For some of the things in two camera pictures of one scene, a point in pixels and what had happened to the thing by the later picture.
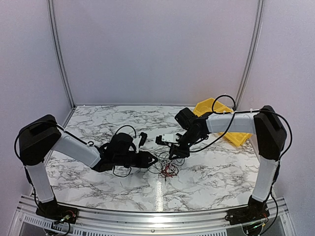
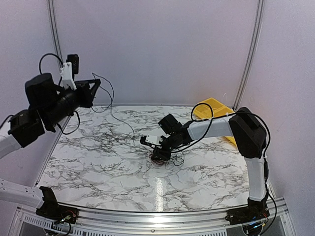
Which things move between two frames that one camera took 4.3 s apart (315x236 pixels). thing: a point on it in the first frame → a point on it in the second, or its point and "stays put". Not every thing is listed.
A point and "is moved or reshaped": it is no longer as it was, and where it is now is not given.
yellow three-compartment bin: [211, 105] stays put
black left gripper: [143, 162] → [87, 99]
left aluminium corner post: [54, 31] stays put
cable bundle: [165, 166] is moved or reshaped
